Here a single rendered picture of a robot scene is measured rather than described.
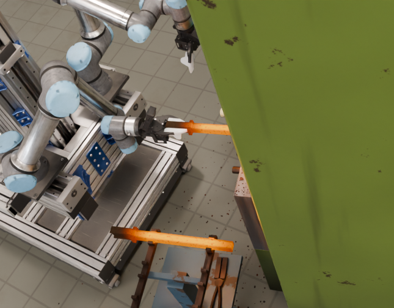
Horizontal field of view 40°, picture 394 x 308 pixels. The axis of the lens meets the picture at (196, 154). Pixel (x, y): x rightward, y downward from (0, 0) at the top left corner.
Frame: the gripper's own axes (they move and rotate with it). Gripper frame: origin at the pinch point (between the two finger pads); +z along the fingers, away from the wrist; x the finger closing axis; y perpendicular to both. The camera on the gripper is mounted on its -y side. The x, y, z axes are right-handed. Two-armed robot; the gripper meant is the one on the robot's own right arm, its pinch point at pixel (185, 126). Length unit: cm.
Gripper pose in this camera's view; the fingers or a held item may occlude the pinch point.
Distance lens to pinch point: 201.5
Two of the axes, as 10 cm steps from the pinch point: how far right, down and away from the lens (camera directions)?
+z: 9.4, 0.8, -3.4
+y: 2.4, 5.6, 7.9
